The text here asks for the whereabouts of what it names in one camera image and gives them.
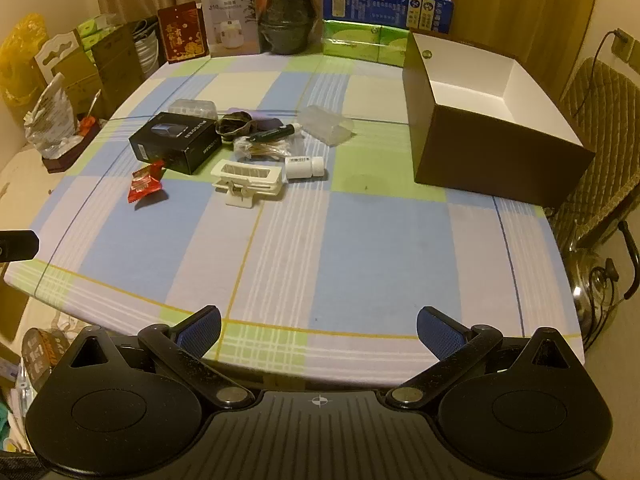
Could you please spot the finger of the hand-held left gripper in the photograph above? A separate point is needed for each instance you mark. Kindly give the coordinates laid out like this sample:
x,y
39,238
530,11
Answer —
x,y
17,246

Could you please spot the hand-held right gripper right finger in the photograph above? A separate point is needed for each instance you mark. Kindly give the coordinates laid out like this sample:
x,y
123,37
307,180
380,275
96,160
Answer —
x,y
440,335

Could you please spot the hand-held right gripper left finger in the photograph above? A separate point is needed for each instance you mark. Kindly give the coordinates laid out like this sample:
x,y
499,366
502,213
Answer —
x,y
200,335

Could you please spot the red snack packet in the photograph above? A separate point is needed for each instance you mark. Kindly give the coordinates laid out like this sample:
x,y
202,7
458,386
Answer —
x,y
145,182

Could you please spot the white plastic clip holder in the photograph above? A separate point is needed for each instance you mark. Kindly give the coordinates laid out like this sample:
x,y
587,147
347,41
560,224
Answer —
x,y
245,172

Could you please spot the brown cardboard box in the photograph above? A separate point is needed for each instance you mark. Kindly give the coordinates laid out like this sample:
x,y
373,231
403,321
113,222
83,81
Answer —
x,y
500,160

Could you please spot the black product box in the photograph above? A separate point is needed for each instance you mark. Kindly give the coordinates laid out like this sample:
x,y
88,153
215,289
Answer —
x,y
175,142

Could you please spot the bag of cotton swabs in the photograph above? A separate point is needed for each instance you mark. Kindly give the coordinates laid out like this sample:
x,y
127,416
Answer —
x,y
265,151

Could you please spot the white pill bottle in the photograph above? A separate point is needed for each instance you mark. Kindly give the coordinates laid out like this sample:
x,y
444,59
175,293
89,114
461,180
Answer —
x,y
305,167

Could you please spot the green pen with white cap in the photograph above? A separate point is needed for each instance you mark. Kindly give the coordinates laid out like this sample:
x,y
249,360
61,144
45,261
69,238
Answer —
x,y
272,134

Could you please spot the purple plastic object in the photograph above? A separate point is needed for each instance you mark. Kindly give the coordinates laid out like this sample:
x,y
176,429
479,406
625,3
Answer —
x,y
270,124

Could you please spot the ribbed clear plastic container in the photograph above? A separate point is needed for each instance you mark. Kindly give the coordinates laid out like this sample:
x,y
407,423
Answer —
x,y
192,108

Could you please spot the clear plastic case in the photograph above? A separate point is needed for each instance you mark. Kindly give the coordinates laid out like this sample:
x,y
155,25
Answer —
x,y
325,125

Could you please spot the dark wooden base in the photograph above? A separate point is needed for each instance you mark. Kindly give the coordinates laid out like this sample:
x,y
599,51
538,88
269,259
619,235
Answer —
x,y
65,159

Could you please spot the round printed container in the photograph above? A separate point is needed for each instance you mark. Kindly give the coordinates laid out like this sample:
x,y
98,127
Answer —
x,y
42,355

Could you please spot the crumpled silver bag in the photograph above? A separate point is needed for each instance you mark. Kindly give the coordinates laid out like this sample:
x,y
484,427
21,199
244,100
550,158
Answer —
x,y
50,120

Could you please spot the steel kettle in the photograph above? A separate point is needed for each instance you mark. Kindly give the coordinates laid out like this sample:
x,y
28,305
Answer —
x,y
587,280

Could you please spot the carton with white header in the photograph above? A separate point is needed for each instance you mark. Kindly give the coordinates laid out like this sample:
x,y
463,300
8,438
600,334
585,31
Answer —
x,y
70,75

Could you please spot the yellow plastic bag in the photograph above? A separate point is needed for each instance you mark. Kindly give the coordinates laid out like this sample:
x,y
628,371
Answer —
x,y
20,55

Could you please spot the brown carton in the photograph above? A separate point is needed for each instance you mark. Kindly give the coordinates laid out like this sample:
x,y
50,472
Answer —
x,y
115,70

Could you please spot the light green tissue pack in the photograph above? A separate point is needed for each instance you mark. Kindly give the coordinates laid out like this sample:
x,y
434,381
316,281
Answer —
x,y
97,30

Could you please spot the stack of metal plates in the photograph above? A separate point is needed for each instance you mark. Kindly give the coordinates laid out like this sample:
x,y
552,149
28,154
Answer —
x,y
146,52

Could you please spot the red gift box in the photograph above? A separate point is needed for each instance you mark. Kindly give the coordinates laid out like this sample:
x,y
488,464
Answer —
x,y
182,35

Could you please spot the woven chair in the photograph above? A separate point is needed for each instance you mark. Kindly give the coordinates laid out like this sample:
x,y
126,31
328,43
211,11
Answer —
x,y
600,110

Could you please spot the white appliance box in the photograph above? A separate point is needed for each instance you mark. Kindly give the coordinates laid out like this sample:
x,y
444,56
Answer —
x,y
230,25

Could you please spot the dark wrapped vase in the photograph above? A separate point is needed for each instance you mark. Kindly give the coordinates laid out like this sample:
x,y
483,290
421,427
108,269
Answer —
x,y
287,20

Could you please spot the blue printed box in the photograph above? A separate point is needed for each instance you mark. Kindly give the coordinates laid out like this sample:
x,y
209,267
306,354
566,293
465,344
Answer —
x,y
370,5

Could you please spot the wall power outlet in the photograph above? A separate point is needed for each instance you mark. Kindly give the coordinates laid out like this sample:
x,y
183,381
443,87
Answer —
x,y
625,47

